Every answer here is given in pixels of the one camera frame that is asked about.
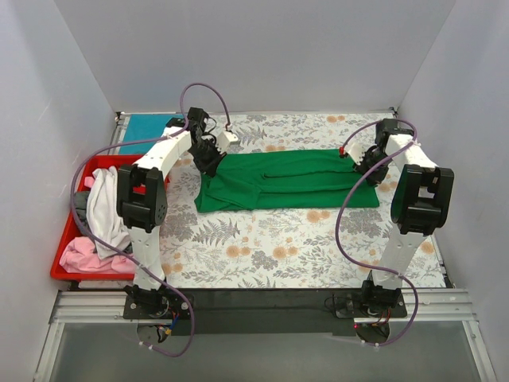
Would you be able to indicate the folded teal t shirt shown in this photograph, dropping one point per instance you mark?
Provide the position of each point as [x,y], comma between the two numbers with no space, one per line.
[144,126]

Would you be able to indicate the pink garment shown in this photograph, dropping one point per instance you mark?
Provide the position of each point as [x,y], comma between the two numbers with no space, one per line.
[80,256]

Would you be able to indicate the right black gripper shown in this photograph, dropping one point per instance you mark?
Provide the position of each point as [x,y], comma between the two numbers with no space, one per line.
[374,168]

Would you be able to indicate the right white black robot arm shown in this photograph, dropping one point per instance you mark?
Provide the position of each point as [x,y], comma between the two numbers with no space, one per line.
[419,206]

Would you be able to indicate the aluminium rail frame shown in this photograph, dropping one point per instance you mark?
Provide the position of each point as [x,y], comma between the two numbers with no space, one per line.
[438,340]

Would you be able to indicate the green t shirt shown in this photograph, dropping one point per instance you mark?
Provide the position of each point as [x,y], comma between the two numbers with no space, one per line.
[294,179]

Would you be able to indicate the red plastic bin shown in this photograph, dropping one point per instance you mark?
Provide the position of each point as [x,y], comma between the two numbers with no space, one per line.
[95,243]

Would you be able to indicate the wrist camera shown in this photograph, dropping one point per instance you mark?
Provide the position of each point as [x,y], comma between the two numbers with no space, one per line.
[225,139]
[354,151]

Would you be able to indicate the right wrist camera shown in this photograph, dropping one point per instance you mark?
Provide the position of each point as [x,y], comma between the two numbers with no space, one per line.
[354,151]

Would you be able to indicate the floral tablecloth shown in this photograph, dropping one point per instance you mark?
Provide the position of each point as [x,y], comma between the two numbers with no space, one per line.
[289,248]

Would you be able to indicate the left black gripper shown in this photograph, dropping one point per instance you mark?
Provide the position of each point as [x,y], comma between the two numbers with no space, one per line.
[207,157]

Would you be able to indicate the white garment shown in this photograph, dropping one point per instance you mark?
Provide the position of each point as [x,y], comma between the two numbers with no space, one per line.
[102,217]

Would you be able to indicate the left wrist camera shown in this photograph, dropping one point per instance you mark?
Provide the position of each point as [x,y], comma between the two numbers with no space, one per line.
[225,139]

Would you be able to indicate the grey garment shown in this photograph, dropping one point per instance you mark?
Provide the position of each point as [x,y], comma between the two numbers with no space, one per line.
[79,213]

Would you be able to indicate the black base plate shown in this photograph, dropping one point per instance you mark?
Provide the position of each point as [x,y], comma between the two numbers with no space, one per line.
[249,311]

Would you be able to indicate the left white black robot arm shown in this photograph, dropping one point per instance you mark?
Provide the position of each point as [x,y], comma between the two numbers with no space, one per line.
[142,204]

